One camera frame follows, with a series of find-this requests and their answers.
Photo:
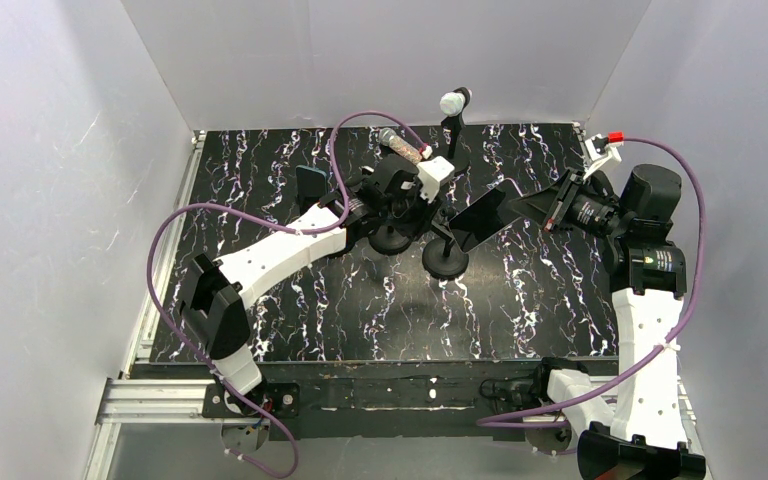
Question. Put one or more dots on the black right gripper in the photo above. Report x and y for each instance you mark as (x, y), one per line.
(562, 203)

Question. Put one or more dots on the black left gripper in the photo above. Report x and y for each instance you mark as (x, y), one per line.
(396, 183)

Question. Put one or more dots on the black phone stand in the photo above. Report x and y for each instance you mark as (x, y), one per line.
(387, 241)
(441, 257)

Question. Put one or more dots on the black smartphone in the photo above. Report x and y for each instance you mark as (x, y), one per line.
(486, 216)

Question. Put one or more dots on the blue smartphone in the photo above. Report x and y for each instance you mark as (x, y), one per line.
(311, 185)

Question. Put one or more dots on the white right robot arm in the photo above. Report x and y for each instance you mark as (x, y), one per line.
(641, 436)

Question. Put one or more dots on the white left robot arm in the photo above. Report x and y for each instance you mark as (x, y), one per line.
(217, 293)

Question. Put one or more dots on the black microphone stand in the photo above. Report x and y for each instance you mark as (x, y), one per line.
(455, 126)

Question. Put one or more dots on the glitter handheld microphone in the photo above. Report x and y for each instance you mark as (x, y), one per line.
(389, 138)

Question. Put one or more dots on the white microphone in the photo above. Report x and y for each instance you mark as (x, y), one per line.
(453, 103)

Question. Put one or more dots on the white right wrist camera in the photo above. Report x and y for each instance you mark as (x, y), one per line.
(603, 152)

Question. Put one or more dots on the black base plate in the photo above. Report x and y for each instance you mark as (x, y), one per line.
(386, 399)

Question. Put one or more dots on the aluminium rail frame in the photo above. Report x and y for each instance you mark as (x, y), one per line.
(169, 400)

